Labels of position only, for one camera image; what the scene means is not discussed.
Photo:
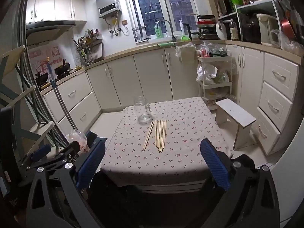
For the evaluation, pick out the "white wooden stool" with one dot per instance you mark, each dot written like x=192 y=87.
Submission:
x=234 y=114

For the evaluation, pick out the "black frying pan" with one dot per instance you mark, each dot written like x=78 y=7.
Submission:
x=205 y=16

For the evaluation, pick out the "folding wooden rack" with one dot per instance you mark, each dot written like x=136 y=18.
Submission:
x=10 y=59

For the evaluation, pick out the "white countertop shelf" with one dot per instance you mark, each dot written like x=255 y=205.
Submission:
x=256 y=4

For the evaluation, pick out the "wall outlet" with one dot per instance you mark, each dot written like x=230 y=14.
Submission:
x=124 y=22

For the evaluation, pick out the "clear windowsill container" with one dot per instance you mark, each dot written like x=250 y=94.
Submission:
x=138 y=34

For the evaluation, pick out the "pink wall stickers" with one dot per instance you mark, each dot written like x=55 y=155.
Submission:
x=42 y=61

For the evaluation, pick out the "white spray bottle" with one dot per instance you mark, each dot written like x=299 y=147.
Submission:
x=182 y=29

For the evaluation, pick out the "white wall cabinets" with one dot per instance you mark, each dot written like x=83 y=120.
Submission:
x=61 y=7

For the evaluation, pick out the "clear plastic bag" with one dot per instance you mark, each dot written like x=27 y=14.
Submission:
x=288 y=44

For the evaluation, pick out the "green dish soap bottle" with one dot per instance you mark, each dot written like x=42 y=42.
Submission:
x=158 y=32

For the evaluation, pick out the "white kitchen appliance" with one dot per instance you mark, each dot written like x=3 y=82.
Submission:
x=222 y=32

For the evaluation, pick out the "red pan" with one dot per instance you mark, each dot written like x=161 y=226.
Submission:
x=287 y=28

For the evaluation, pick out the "cooking oil bottle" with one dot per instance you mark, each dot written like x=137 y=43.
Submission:
x=234 y=32

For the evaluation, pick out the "large black wok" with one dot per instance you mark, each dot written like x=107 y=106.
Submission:
x=62 y=68

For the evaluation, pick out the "silver water heater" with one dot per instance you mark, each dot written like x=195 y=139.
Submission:
x=108 y=2

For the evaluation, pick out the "white cabinet with small drawers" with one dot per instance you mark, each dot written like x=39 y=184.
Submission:
x=282 y=92

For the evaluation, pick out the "range hood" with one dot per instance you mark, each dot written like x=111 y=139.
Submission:
x=47 y=28

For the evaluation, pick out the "grey sliding door frame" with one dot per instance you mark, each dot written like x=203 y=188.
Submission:
x=23 y=28

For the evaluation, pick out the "white thermo pot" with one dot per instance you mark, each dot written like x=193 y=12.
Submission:
x=267 y=28

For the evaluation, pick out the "clear glass jar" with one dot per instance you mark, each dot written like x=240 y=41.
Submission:
x=142 y=109

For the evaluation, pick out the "small black wok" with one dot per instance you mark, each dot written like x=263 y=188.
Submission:
x=42 y=77

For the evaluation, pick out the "bunch of wooden chopsticks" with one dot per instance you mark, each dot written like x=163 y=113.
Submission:
x=158 y=135

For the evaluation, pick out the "clear bags of groceries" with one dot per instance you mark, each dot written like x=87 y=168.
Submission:
x=215 y=49

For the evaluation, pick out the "cherry print tablecloth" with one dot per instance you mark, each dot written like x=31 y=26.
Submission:
x=185 y=128

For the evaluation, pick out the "row of condiment bottles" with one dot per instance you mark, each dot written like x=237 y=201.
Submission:
x=90 y=34

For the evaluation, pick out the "translucent hanging plastic bag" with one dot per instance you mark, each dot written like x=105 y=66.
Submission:
x=186 y=53

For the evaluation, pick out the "white base cabinet with doors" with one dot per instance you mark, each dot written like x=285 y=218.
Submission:
x=147 y=76

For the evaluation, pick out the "black air fryer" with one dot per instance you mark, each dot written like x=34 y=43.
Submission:
x=249 y=28

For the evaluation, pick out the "white plastic shopping bag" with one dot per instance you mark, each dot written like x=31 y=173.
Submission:
x=206 y=73

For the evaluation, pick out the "black spice rack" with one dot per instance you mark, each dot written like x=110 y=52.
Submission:
x=93 y=43

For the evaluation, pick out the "curved metal faucet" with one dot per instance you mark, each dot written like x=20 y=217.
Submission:
x=173 y=34

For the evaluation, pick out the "green sink mat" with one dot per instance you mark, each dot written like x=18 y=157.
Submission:
x=166 y=44

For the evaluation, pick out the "small silver oven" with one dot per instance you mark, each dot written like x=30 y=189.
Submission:
x=223 y=6

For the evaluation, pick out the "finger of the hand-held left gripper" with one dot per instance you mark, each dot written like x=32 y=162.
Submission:
x=40 y=151
x=71 y=148

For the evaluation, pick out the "white double-door base cabinet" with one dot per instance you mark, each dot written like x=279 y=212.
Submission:
x=249 y=76

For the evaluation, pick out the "bag of green vegetables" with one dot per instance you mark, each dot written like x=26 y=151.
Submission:
x=222 y=77

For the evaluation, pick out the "white cabinet with wide drawers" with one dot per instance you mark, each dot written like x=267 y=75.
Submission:
x=76 y=104

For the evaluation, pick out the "stacked cooking pots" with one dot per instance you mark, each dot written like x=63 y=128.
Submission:
x=207 y=30

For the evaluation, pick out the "white rolling cart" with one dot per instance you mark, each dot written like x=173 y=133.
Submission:
x=213 y=59

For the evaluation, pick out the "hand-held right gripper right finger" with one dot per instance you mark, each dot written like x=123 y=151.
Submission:
x=215 y=163

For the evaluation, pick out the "green sponge cloth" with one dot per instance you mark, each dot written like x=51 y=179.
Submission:
x=186 y=38

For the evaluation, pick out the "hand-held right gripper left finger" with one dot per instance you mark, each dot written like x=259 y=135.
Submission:
x=91 y=161

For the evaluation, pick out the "kitchen window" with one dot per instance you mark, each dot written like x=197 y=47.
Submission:
x=147 y=7

